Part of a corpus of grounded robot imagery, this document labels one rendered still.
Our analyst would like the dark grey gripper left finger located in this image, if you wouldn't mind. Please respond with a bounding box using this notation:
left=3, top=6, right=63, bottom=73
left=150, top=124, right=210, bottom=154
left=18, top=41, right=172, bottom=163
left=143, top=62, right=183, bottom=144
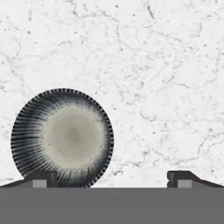
left=0, top=171, right=58, bottom=189

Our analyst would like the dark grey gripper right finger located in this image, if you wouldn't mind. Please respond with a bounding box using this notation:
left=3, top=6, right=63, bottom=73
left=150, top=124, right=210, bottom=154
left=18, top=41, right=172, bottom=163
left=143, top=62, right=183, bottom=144
left=166, top=170, right=224, bottom=189

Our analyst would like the dark striped bowl, grey centre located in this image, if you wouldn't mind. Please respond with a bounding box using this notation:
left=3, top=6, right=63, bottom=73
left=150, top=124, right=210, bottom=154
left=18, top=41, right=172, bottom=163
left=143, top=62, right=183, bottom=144
left=10, top=87, right=115, bottom=188

